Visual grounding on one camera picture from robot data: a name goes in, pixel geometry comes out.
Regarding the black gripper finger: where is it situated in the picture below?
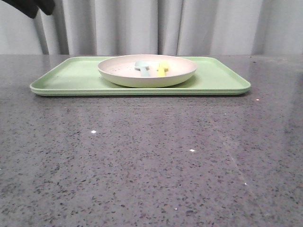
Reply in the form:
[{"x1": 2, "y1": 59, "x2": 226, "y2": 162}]
[
  {"x1": 2, "y1": 0, "x2": 38, "y2": 18},
  {"x1": 37, "y1": 0, "x2": 55, "y2": 16}
]

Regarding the cream round plate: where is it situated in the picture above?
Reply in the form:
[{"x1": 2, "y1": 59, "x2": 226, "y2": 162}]
[{"x1": 98, "y1": 54, "x2": 197, "y2": 88}]

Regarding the yellow plastic fork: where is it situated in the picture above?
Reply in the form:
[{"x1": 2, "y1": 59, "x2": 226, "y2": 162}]
[{"x1": 157, "y1": 61, "x2": 169, "y2": 77}]

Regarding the grey pleated curtain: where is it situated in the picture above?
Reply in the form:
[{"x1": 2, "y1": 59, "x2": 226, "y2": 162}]
[{"x1": 0, "y1": 0, "x2": 303, "y2": 56}]

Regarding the light green plastic tray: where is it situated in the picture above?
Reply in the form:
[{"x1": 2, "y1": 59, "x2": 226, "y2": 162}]
[{"x1": 30, "y1": 57, "x2": 250, "y2": 96}]

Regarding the light blue plastic spoon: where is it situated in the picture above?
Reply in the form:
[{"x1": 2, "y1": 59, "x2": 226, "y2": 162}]
[{"x1": 134, "y1": 61, "x2": 150, "y2": 77}]

